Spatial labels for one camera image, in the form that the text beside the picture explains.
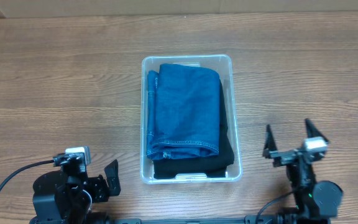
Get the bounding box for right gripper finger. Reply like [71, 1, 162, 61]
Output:
[305, 118, 329, 143]
[263, 124, 277, 152]

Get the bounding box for black cloth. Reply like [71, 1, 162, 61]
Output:
[154, 84, 234, 179]

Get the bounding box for blue denim jeans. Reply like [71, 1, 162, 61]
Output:
[146, 63, 221, 161]

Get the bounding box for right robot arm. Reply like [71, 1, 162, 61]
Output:
[255, 119, 343, 223]

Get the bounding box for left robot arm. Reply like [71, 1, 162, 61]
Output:
[29, 159, 121, 224]

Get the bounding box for clear plastic storage bin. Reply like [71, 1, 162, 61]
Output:
[140, 54, 242, 184]

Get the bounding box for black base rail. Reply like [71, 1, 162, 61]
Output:
[104, 214, 332, 224]

